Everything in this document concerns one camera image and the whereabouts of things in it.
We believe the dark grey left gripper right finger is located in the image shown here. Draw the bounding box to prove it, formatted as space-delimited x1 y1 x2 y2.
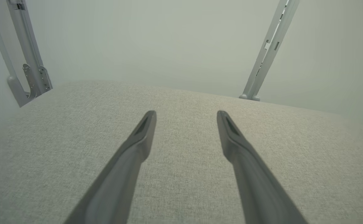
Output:
217 110 308 224

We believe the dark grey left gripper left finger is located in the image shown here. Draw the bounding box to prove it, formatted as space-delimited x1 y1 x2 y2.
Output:
64 110 157 224

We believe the grey metal double post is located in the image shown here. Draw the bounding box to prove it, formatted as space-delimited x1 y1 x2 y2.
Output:
238 0 301 101

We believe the grey metal wheeled frame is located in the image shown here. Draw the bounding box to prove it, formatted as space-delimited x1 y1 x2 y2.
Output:
0 0 53 108

